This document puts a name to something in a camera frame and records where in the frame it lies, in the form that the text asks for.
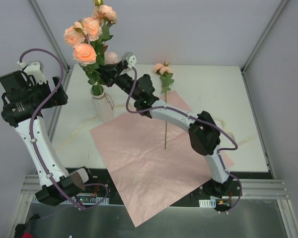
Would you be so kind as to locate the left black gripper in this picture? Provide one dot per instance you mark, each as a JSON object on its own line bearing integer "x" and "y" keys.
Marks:
{"x": 57, "y": 89}

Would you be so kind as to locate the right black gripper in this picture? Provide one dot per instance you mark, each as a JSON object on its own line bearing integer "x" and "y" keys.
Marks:
{"x": 109, "y": 72}

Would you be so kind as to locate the pink rose stem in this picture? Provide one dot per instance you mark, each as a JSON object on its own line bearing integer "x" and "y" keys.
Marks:
{"x": 106, "y": 17}
{"x": 86, "y": 56}
{"x": 85, "y": 30}
{"x": 165, "y": 74}

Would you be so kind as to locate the white ribbed ceramic vase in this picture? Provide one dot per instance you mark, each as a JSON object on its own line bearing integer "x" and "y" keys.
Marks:
{"x": 103, "y": 103}

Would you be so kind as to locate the pink wrapping paper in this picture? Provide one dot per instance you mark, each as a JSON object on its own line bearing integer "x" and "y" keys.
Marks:
{"x": 149, "y": 174}

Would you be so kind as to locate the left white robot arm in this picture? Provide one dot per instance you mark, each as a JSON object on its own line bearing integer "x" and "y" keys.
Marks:
{"x": 56, "y": 183}

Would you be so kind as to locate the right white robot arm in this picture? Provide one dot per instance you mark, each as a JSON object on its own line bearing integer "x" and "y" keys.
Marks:
{"x": 203, "y": 132}

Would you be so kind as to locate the red cloth object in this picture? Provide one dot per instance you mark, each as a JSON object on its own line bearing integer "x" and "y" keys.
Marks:
{"x": 27, "y": 235}

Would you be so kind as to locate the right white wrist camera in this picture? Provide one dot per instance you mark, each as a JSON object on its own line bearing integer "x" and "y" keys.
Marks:
{"x": 130, "y": 59}

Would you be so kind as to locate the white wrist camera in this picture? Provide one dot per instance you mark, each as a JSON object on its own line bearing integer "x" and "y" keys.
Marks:
{"x": 34, "y": 70}
{"x": 130, "y": 59}

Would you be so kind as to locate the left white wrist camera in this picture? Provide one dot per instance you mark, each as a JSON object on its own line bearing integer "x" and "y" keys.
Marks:
{"x": 34, "y": 70}

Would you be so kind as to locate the left aluminium frame post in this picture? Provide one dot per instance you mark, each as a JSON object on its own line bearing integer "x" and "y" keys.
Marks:
{"x": 48, "y": 33}

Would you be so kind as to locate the aluminium frame post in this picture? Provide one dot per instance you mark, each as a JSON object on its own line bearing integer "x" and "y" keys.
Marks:
{"x": 265, "y": 34}
{"x": 48, "y": 33}

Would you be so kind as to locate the left white cable duct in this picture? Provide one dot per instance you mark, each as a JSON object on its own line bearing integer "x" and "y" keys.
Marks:
{"x": 85, "y": 200}

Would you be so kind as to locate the white cable duct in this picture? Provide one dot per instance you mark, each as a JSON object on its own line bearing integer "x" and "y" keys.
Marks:
{"x": 85, "y": 200}
{"x": 207, "y": 203}

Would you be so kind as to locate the right white cable duct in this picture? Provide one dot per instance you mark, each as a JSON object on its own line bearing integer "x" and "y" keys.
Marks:
{"x": 207, "y": 203}

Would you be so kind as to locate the right aluminium frame post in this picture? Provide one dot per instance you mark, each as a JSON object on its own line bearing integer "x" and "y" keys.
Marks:
{"x": 265, "y": 34}

